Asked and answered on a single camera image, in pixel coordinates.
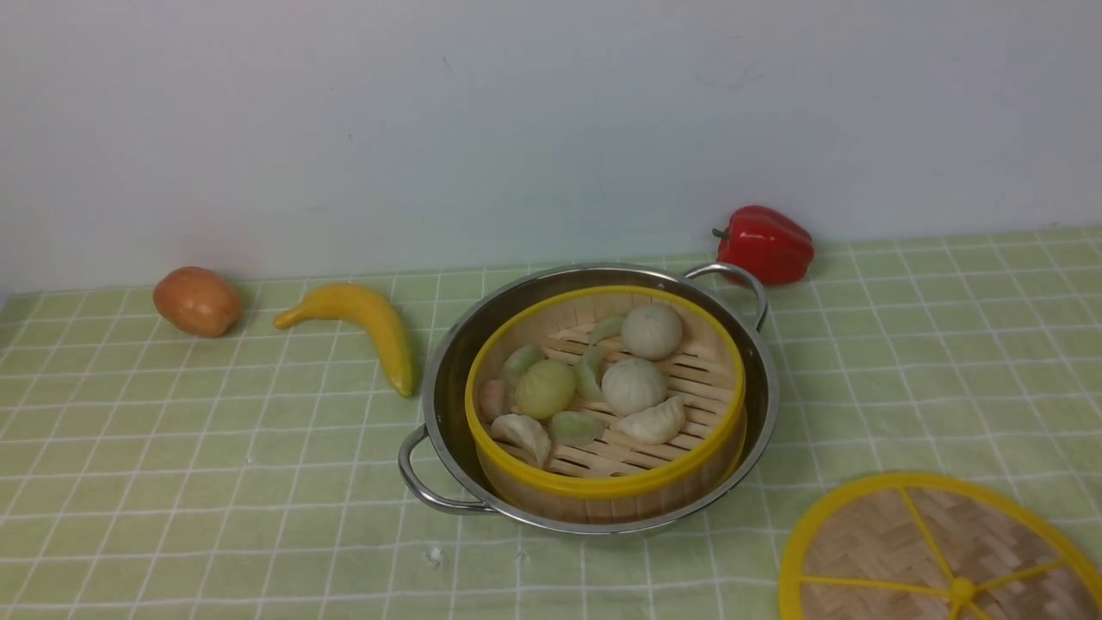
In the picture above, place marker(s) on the yellow rimmed bamboo steamer basket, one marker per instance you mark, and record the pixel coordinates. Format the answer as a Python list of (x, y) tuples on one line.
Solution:
[(615, 480)]

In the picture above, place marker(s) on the yellow rimmed bamboo steamer lid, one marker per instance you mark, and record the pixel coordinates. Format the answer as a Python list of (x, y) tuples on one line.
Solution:
[(927, 546)]

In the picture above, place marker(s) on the stainless steel pot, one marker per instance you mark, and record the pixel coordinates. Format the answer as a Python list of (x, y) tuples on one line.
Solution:
[(438, 460)]

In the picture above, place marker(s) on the green dumpling rear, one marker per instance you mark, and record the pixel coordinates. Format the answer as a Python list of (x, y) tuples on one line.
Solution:
[(519, 361)]

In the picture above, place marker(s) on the green round bun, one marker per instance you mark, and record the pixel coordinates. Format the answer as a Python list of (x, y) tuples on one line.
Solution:
[(548, 387)]

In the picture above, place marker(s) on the pale green dumpling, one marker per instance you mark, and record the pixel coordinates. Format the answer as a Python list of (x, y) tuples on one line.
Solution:
[(588, 373)]

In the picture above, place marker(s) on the white round bun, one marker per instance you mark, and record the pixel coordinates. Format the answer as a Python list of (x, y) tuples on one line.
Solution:
[(652, 332)]

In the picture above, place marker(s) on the white pleated bun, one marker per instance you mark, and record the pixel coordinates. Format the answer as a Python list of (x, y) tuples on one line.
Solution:
[(632, 385)]

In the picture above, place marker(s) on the green crescent dumpling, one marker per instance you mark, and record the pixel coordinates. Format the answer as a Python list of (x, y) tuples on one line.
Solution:
[(570, 428)]

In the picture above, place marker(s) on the white crescent dumpling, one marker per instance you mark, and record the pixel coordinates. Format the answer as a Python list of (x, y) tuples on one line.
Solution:
[(656, 425)]

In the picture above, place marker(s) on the yellow banana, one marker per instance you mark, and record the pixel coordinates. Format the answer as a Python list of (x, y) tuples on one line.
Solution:
[(370, 311)]

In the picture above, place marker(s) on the red bell pepper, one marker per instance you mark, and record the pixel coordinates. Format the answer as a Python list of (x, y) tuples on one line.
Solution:
[(767, 244)]

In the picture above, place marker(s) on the green checkered tablecloth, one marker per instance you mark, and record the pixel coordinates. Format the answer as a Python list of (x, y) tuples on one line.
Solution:
[(147, 475)]

